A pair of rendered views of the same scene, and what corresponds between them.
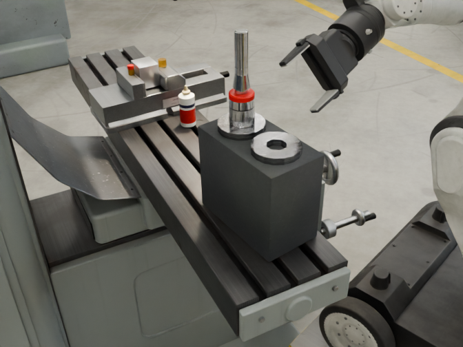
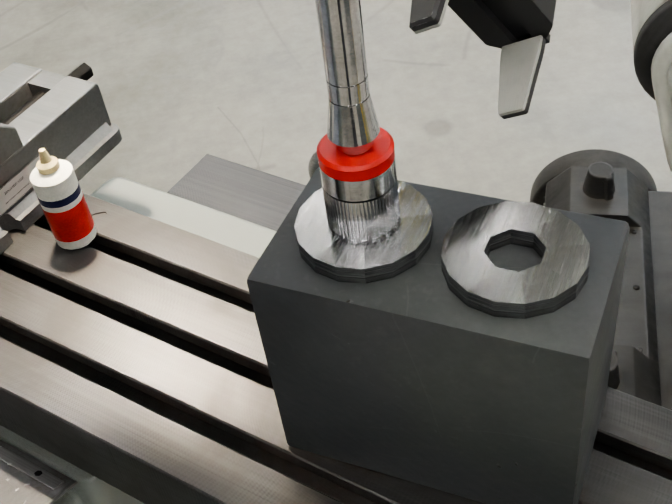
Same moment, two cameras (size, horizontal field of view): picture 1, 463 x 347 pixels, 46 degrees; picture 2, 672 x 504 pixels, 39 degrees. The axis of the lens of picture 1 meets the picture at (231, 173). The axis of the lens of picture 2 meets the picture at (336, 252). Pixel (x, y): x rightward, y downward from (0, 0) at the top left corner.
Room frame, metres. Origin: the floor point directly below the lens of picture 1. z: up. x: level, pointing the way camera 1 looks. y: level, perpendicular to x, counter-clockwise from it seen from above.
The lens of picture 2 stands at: (0.48, 0.20, 1.56)
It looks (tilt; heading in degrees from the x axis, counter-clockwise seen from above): 44 degrees down; 334
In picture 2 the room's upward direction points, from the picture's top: 9 degrees counter-clockwise
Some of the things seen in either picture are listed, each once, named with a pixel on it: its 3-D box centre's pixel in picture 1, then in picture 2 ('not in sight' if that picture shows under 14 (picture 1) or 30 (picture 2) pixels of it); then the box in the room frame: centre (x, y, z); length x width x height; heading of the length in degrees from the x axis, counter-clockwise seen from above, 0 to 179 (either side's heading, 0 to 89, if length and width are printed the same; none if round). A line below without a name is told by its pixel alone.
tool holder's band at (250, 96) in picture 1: (241, 94); (355, 150); (0.88, -0.02, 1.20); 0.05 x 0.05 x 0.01
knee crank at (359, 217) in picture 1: (348, 221); not in sight; (1.33, -0.37, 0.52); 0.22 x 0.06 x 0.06; 116
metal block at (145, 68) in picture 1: (145, 72); not in sight; (1.32, 0.22, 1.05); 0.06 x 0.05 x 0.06; 29
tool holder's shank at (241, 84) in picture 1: (241, 62); (345, 65); (0.88, -0.02, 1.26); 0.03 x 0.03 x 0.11
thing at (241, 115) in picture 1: (241, 109); (360, 189); (0.88, -0.02, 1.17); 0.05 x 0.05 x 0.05
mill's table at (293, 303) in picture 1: (169, 143); (52, 304); (1.21, 0.16, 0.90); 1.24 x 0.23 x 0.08; 26
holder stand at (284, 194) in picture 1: (258, 178); (442, 337); (0.84, -0.05, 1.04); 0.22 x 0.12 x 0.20; 35
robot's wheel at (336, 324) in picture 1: (355, 333); not in sight; (0.91, -0.31, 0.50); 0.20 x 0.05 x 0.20; 47
